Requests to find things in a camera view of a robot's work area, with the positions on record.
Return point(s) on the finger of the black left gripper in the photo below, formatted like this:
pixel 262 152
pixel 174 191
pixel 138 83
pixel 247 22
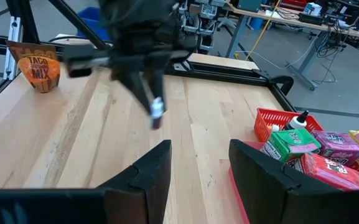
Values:
pixel 132 87
pixel 157 81

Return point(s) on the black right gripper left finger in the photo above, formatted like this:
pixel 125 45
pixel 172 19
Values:
pixel 73 208

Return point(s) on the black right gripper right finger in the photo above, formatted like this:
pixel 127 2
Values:
pixel 291 205

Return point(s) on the red Froot Loops box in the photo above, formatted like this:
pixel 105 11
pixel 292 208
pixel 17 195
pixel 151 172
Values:
pixel 331 171

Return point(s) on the green Apple Jacks box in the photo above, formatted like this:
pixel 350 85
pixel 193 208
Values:
pixel 291 144

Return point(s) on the purple Raisin Bran box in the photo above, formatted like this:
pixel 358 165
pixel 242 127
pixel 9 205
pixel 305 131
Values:
pixel 338 147

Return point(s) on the black bottle white label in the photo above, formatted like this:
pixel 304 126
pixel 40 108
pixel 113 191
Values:
pixel 297 123

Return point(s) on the pink plastic tray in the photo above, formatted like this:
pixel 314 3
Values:
pixel 238 193

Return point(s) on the large blue bin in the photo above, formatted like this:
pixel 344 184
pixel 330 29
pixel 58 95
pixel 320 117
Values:
pixel 89 21

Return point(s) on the storage bin rack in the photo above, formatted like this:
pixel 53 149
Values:
pixel 204 18

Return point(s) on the red slotted plastic basket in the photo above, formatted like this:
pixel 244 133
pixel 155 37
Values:
pixel 266 121

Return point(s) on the orange taco mix packet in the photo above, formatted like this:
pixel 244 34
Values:
pixel 39 68

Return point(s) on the small blue bucket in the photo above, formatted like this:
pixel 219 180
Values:
pixel 256 23

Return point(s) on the silver aluminium extrusion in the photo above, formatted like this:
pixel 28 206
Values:
pixel 12 46

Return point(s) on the wooden-top workbench grey legs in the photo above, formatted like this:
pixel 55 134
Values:
pixel 306 21

